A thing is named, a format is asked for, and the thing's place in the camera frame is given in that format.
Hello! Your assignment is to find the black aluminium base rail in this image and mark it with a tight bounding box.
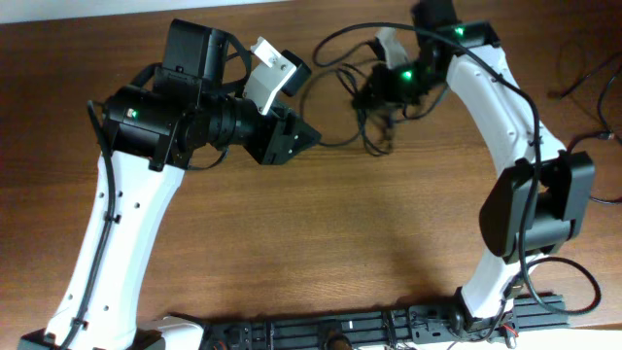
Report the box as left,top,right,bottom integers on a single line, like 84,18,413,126
140,294,570,350

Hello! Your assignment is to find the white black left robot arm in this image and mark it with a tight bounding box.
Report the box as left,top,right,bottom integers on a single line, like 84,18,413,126
18,19,320,349

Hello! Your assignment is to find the black USB3 cable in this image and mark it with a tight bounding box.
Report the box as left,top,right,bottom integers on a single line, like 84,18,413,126
566,129,622,205

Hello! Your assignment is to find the black HDMI cable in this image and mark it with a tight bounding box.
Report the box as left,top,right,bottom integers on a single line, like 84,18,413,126
298,65,448,158

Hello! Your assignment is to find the black micro USB cable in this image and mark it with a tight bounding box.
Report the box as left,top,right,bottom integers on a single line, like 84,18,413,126
547,51,622,132

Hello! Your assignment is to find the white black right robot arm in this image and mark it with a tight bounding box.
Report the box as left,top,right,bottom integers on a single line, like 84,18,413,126
354,1,595,341

